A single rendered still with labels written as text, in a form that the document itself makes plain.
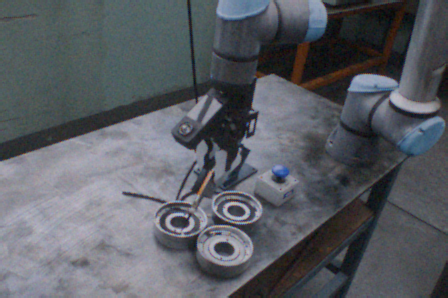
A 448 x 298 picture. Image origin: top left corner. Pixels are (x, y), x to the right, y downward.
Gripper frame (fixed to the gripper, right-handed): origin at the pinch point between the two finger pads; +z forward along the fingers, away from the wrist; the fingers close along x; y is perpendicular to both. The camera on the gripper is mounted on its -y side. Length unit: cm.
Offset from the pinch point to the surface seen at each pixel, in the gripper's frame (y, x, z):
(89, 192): -10.0, 24.1, 13.1
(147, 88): 123, 153, 75
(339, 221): 58, -9, 38
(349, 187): 39.6, -14.1, 13.3
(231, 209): 8.0, -1.0, 11.5
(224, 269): -7.2, -11.7, 10.1
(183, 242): -7.4, -1.8, 10.6
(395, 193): 177, 0, 94
